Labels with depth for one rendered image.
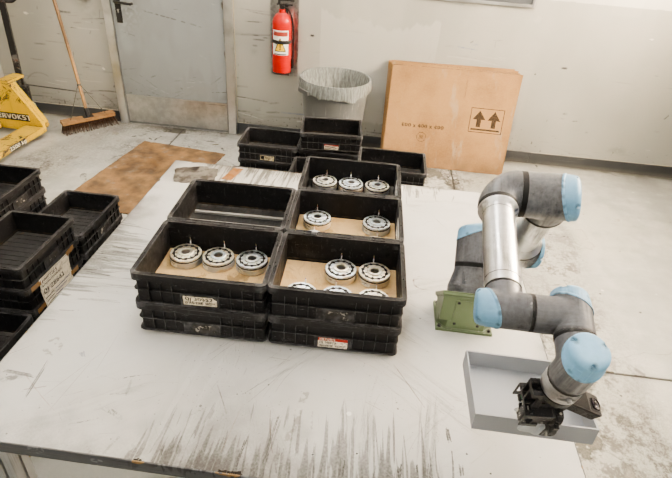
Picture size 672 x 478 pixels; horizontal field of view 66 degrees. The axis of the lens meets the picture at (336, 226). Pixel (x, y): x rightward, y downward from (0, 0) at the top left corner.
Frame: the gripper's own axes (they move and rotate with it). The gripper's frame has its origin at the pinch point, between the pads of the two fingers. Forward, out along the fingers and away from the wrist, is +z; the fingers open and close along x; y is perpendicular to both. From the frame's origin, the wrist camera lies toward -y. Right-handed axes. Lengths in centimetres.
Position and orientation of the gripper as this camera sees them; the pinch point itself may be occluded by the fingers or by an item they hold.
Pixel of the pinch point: (535, 426)
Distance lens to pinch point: 131.8
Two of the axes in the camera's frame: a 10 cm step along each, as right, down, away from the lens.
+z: -0.5, 6.6, 7.5
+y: -10.0, -0.8, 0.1
